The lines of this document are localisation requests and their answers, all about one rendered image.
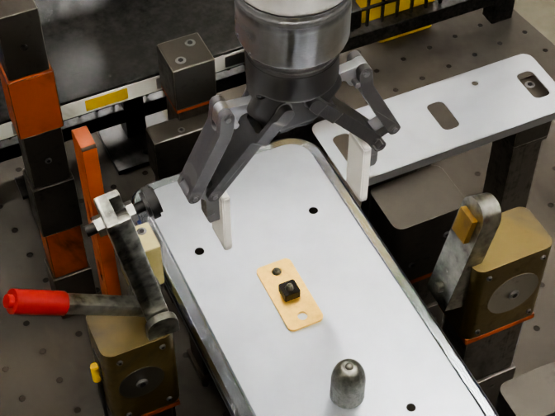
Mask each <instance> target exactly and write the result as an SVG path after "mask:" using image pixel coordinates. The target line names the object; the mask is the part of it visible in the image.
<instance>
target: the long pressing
mask: <svg viewBox="0 0 555 416"><path fill-rule="evenodd" d="M180 174H181V173H177V174H174V175H172V176H170V177H166V178H163V179H160V180H158V181H155V182H151V183H150V184H147V185H145V186H148V187H149V188H151V187H153V189H154V192H155V194H156V196H157V197H158V199H159V202H160V205H161V206H162V209H163V212H162V213H160V214H161V217H159V218H158V219H156V220H155V219H154V217H151V218H150V217H149V215H148V214H147V212H146V211H145V212H143V213H141V214H139V215H138V218H139V220H138V221H136V222H134V223H135V226H137V225H141V224H143V223H149V225H150V227H151V229H152V230H153V231H154V234H155V236H156V238H157V240H158V241H159V244H160V247H161V253H162V260H163V268H164V284H165V285H166V287H167V289H168V292H169V294H170V295H171V297H172V299H173V302H174V304H175V305H176V307H177V309H178V312H179V314H180V315H181V317H182V319H183V322H184V323H185V325H186V327H187V330H188V332H189V333H190V334H191V336H192V339H193V341H194V343H195V344H196V346H197V349H198V351H199V353H200V354H201V356H202V359H203V361H204V362H205V364H206V367H207V369H208V371H209V372H210V374H211V377H212V379H213V381H214V382H215V384H216V387H217V389H218V390H219V392H220V394H221V397H222V399H223V400H224V402H225V405H226V407H227V409H228V410H229V412H230V415H231V416H499V415H498V413H497V412H496V409H495V408H494V406H493V405H492V403H491V402H490V400H489V399H488V398H487V396H486V394H485V393H484V391H483V390H482V388H481V387H480V386H479V384H478V383H477V381H476V379H475V378H474V376H473V375H472V373H471V372H470V371H469V370H468V368H467V366H466V365H465V363H464V362H463V360H462V358H461V357H460V356H459V355H458V353H457V351H456V350H455V348H454V347H453V345H452V344H451V343H450V341H449V340H448V338H447V336H446V335H445V333H444V331H443V330H442V329H441V328H440V326H439V324H438V323H437V321H436V320H435V318H434V316H433V315H432V314H431V313H430V311H429V309H428V308H427V306H426V305H425V303H424V302H423V301H422V299H421V298H420V296H419V294H418V293H417V291H416V290H415V288H414V287H413V286H412V284H411V283H410V281H409V279H408V278H407V276H406V275H405V273H404V272H403V271H402V269H401V268H400V266H399V265H398V263H397V262H396V260H395V258H394V257H393V256H392V255H391V253H390V251H389V250H388V248H387V246H386V245H385V244H384V243H383V241H382V239H381V238H380V236H379V235H378V233H377V231H376V230H375V229H374V228H373V226H372V224H371V223H370V221H369V220H368V218H367V216H366V215H365V214H364V213H363V211H362V209H361V208H360V206H359V205H358V203H357V202H356V201H355V199H354V198H353V196H352V194H351V193H350V191H349V189H348V188H347V187H346V186H345V184H344V182H343V181H342V179H341V178H340V176H339V174H338V173H337V172H336V171H335V169H334V168H333V166H332V165H331V163H330V161H329V160H328V159H327V158H326V156H325V154H324V153H323V152H322V150H321V149H320V148H319V147H317V146H316V145H315V144H312V143H311V142H309V141H307V140H304V139H297V138H286V139H278V140H275V141H273V142H270V144H269V145H268V146H266V147H264V146H262V147H261V148H260V149H259V150H258V152H257V153H256V154H255V155H254V156H253V157H252V158H251V160H250V161H249V162H248V164H247V165H246V166H245V167H244V169H243V170H242V171H241V173H240V174H239V175H238V177H237V178H236V179H235V180H234V181H233V182H232V183H231V185H230V186H229V187H228V188H227V190H226V192H227V194H228V195H229V197H230V218H231V236H232V248H231V249H229V250H224V249H223V247H222V245H221V242H220V241H219V239H218V238H217V236H216V234H215V232H214V230H213V228H212V223H210V222H209V221H208V220H207V218H206V217H205V215H204V213H203V211H202V205H201V200H200V201H199V202H197V203H195V204H190V203H189V202H188V201H187V198H186V197H185V196H184V194H183V191H182V189H181V187H180V186H179V185H178V178H179V176H180ZM145 186H144V187H145ZM310 208H316V209H317V210H318V212H317V213H316V214H311V213H310V212H309V209H310ZM198 248H202V249H203V250H204V253H203V254H202V255H196V254H195V250H196V249H198ZM284 258H288V259H290V260H291V261H292V263H293V265H294V267H295V268H296V270H297V271H298V273H299V275H300V276H301V279H302V280H303V281H304V283H305V285H306V287H307V289H308V290H309V292H310V293H311V295H312V297H313V298H314V300H315V302H316V304H317V305H318V306H319V308H320V310H321V312H322V314H323V319H322V320H321V321H320V322H319V323H316V324H312V325H310V326H308V327H305V328H303V329H299V330H297V331H295V332H292V331H290V330H288V328H287V326H286V325H285V324H284V322H283V320H282V318H281V316H280V314H279V313H278V311H277V309H276V307H275V306H274V304H273V302H272V301H271V299H270V297H269V295H268V293H267V292H266V290H265V288H264V287H263V284H262V282H261V281H260V280H259V277H258V276H257V269H258V268H259V267H262V266H265V265H268V264H270V263H272V262H276V261H278V260H281V259H284ZM347 358H351V359H354V360H356V361H358V362H359V363H360V364H361V365H362V367H363V369H364V371H365V375H366V384H365V392H364V399H363V402H362V403H361V404H360V405H359V406H358V407H356V408H353V409H342V408H340V407H338V406H337V405H335V404H334V403H333V402H332V400H331V398H330V382H331V374H332V371H333V370H334V367H335V366H336V364H337V363H338V362H340V361H342V360H344V359H347ZM408 404H413V405H414V406H415V407H416V409H415V411H413V412H410V411H408V410H407V409H406V406H407V405H408Z"/></svg>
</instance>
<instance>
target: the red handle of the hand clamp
mask: <svg viewBox="0 0 555 416"><path fill-rule="evenodd" d="M2 303H3V306H4V308H6V310H7V312H8V313H9V314H26V315H53V316H64V315H66V314H85V315H111V316H138V317H145V316H144V314H143V312H142V309H141V308H140V304H139V302H138V300H137V299H136V297H135V295H99V294H81V293H67V292H66V291H48V290H30V289H10V290H9V291H8V292H7V294H6V295H5V296H4V297H3V301H2Z"/></svg>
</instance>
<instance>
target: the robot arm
mask: <svg viewBox="0 0 555 416"><path fill-rule="evenodd" d="M351 9H352V0H235V33H236V36H237V37H238V39H239V41H240V43H241V44H242V46H243V47H244V49H245V73H246V81H247V86H246V89H245V91H244V93H243V95H242V97H240V98H236V99H232V100H229V101H225V100H224V98H223V96H222V95H215V96H214V97H212V98H211V100H210V101H209V111H208V118H207V120H206V123H205V125H204V126H203V128H202V131H201V133H200V134H199V137H198V139H197V142H196V143H195V145H194V147H193V149H192V152H191V153H190V155H189V157H188V159H187V162H186V163H185V166H184V168H183V170H182V172H181V174H180V176H179V178H178V185H179V186H180V187H181V189H182V191H183V194H184V196H185V197H186V198H187V201H188V202H189V203H190V204H195V203H197V202H199V201H200V200H201V205H202V211H203V213H204V215H205V217H206V218H207V220H208V221H209V222H210V223H212V228H213V230H214V232H215V234H216V236H217V238H218V239H219V241H220V242H221V245H222V247H223V249H224V250H229V249H231V248H232V236H231V218H230V197H229V195H228V194H227V192H226V190H227V188H228V187H229V186H230V185H231V183H232V182H233V181H234V180H235V179H236V178H237V177H238V175H239V174H240V173H241V171H242V170H243V169H244V167H245V166H246V165H247V164H248V162H249V161H250V160H251V158H252V157H253V156H254V155H255V154H256V153H257V152H258V150H259V149H260V148H261V147H262V146H264V147H266V146H268V145H269V144H270V142H271V141H272V140H273V138H274V137H275V136H276V135H277V133H278V132H279V133H280V134H281V133H284V132H287V131H289V130H291V129H293V128H295V127H297V126H302V125H309V124H311V123H313V121H314V119H315V118H317V117H318V116H321V117H323V118H324V119H326V120H327V121H329V122H330V123H332V124H334V123H335V124H337V125H339V126H341V127H342V128H344V129H346V130H347V131H348V132H349V150H348V162H347V176H346V182H347V183H348V184H349V186H350V187H351V189H352V190H353V192H354V194H355V195H356V197H357V198H358V199H359V201H365V200H367V197H368V179H369V168H370V167H371V166H372V165H375V164H376V162H377V153H378V152H379V151H381V150H383V149H384V148H385V147H386V145H387V143H386V142H385V141H384V139H383V138H382V137H383V136H384V135H385V134H387V133H389V134H390V135H394V134H395V133H397V132H398V131H399V130H400V128H401V126H400V125H399V123H398V121H397V120H396V118H395V117H394V116H393V114H392V113H391V111H390V109H389V108H388V106H387V104H386V103H385V102H384V101H383V99H382V97H381V96H380V94H379V92H378V91H377V89H376V88H375V87H374V85H373V72H372V69H371V67H370V66H369V65H368V63H367V62H366V60H365V59H364V58H363V56H362V55H361V54H360V53H359V52H358V51H357V50H354V51H352V52H350V53H349V54H348V56H347V62H346V63H343V64H341V65H339V55H340V52H341V51H342V50H343V48H344V47H345V45H346V43H347V42H348V39H349V34H350V23H351ZM343 81H345V82H347V84H348V85H349V86H354V87H355V88H357V89H358V90H359V91H360V93H361V94H362V95H363V97H364V99H365V100H366V102H367V103H368V105H369V106H370V107H371V109H372V111H373V112H374V113H375V115H376V116H375V117H373V118H372V119H371V120H369V119H368V118H367V117H366V116H363V115H362V114H360V113H359V112H357V111H355V110H354V109H353V108H352V107H350V106H348V105H346V104H345V103H343V102H342V101H340V100H339V99H338V98H336V97H334V95H335V93H337V91H338V90H339V88H340V86H341V83H342V82H343ZM239 120H240V124H239V123H238V121H239ZM258 122H259V123H261V124H262V125H264V128H263V129H261V127H260V125H259V123H258ZM234 129H235V131H234ZM233 131H234V132H233Z"/></svg>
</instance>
